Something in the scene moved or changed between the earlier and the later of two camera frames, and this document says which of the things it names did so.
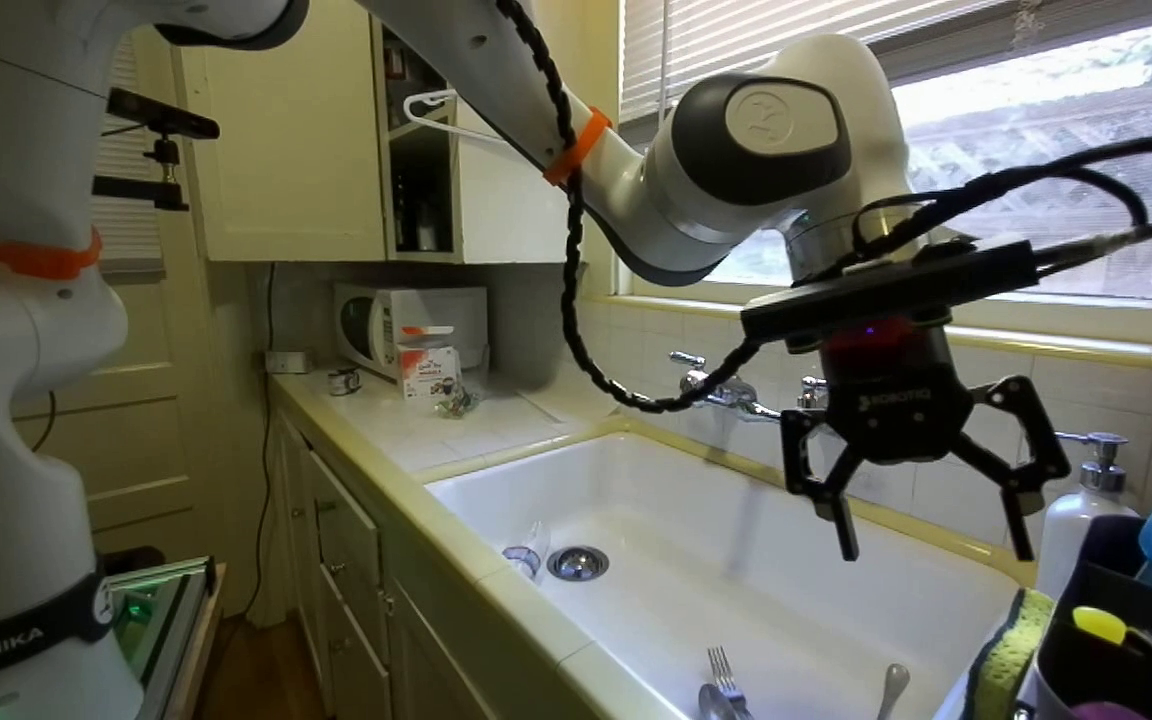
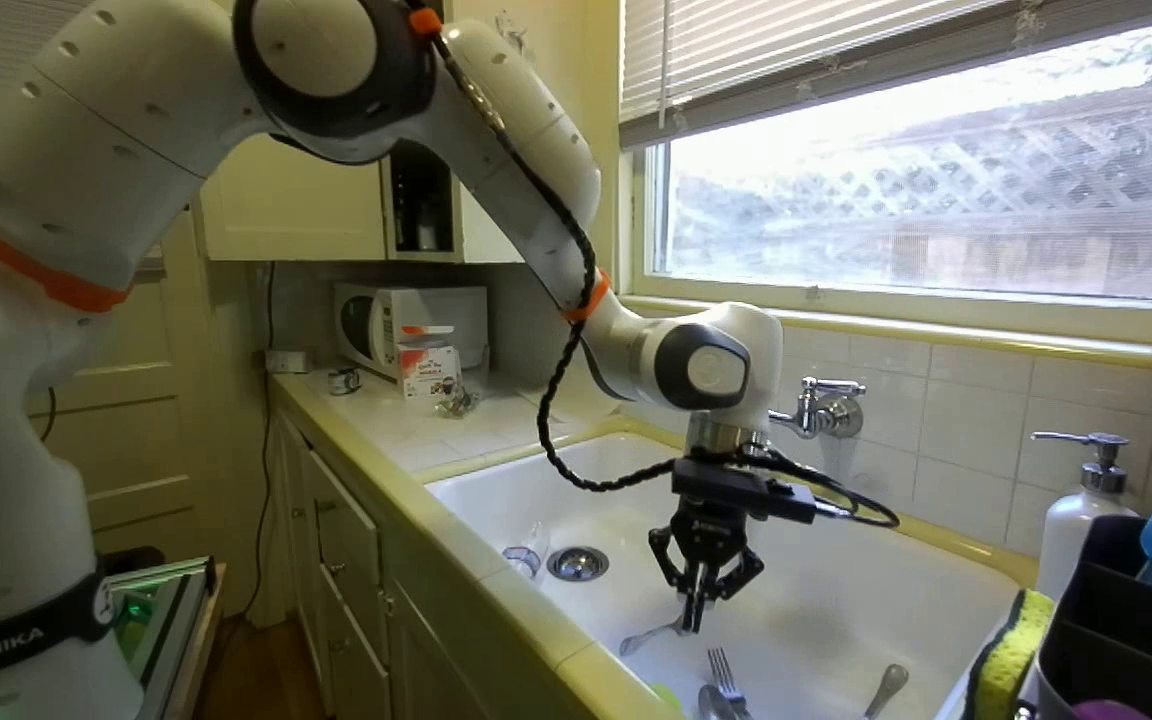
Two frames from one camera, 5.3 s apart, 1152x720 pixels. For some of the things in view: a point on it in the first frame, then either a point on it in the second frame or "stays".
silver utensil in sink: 716,695 stays
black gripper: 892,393 -> 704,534
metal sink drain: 577,563 stays
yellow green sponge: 1003,669 stays
